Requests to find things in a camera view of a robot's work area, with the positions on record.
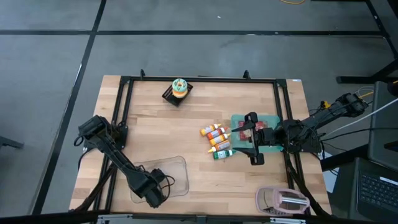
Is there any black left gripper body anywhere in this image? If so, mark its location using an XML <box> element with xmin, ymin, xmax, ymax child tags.
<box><xmin>133</xmin><ymin>169</ymin><xmax>167</xmax><ymax>208</ymax></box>

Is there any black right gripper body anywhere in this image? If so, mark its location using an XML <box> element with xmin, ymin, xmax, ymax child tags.
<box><xmin>250</xmin><ymin>121</ymin><xmax>285</xmax><ymax>157</ymax></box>

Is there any red popcorn bag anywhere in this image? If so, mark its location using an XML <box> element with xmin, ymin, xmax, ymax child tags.
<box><xmin>237</xmin><ymin>119</ymin><xmax>269</xmax><ymax>141</ymax></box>

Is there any clear plastic bin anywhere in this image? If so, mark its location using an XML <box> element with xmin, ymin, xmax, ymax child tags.
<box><xmin>129</xmin><ymin>155</ymin><xmax>190</xmax><ymax>205</ymax></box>

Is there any green food colouring bottle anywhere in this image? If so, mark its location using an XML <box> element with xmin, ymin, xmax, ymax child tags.
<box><xmin>212</xmin><ymin>149</ymin><xmax>238</xmax><ymax>161</ymax></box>

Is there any orange-banded red colouring bottle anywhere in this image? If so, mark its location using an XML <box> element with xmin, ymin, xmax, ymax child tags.
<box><xmin>206</xmin><ymin>126</ymin><xmax>229</xmax><ymax>141</ymax></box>

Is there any yellow-banded food colouring bottle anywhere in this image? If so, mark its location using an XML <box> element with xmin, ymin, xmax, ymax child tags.
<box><xmin>208</xmin><ymin>133</ymin><xmax>232</xmax><ymax>147</ymax></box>
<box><xmin>199</xmin><ymin>123</ymin><xmax>223</xmax><ymax>137</ymax></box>

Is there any orange glazed toy donut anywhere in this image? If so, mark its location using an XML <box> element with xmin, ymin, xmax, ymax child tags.
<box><xmin>172</xmin><ymin>88</ymin><xmax>189</xmax><ymax>99</ymax></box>

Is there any green frosted toy donut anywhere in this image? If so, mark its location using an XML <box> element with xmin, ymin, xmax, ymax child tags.
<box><xmin>172</xmin><ymin>78</ymin><xmax>188</xmax><ymax>91</ymax></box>

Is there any teal plastic tray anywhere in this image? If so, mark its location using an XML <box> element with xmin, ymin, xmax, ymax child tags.
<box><xmin>230</xmin><ymin>114</ymin><xmax>282</xmax><ymax>154</ymax></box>

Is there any orange food colouring bottle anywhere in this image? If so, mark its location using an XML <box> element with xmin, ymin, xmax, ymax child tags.
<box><xmin>207</xmin><ymin>139</ymin><xmax>232</xmax><ymax>154</ymax></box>

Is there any pink translucent container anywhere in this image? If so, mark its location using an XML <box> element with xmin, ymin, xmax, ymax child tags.
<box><xmin>255</xmin><ymin>185</ymin><xmax>311</xmax><ymax>218</ymax></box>

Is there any silver metal cylinder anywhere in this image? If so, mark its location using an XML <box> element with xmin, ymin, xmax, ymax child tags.
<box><xmin>279</xmin><ymin>192</ymin><xmax>309</xmax><ymax>207</ymax></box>

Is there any black plastic mesh basket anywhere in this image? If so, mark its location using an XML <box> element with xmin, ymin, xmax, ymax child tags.
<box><xmin>161</xmin><ymin>81</ymin><xmax>194</xmax><ymax>108</ymax></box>

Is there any black floor stand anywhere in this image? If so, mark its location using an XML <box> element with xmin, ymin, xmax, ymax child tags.
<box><xmin>335</xmin><ymin>0</ymin><xmax>398</xmax><ymax>85</ymax></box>

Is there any dark grey laptop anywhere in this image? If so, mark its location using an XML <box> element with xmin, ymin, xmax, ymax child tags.
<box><xmin>348</xmin><ymin>157</ymin><xmax>398</xmax><ymax>222</ymax></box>

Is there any black stand foot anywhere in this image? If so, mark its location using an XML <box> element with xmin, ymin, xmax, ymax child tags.
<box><xmin>0</xmin><ymin>135</ymin><xmax>25</xmax><ymax>150</ymax></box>

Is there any black aluminium table frame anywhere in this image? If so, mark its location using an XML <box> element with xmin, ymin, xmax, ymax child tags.
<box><xmin>70</xmin><ymin>68</ymin><xmax>332</xmax><ymax>220</ymax></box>

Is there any white cable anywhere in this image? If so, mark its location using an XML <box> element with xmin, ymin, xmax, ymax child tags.
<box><xmin>323</xmin><ymin>98</ymin><xmax>398</xmax><ymax>138</ymax></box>

